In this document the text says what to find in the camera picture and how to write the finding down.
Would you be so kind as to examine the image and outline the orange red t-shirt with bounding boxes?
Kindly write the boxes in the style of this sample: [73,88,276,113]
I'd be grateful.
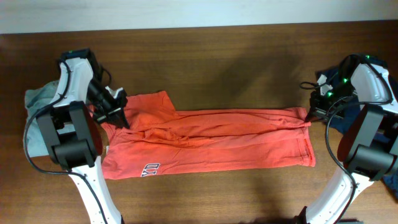
[102,91,316,180]

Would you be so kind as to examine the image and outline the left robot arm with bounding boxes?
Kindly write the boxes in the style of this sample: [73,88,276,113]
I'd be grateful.
[34,49,129,223]

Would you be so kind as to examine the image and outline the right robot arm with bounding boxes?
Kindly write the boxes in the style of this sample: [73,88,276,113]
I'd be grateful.
[292,54,397,223]

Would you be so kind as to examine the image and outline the navy blue garment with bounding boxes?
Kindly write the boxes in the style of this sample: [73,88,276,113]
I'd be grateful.
[315,54,397,194]

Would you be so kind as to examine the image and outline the folded grey t-shirt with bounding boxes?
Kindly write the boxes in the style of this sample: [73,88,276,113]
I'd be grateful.
[24,80,59,157]

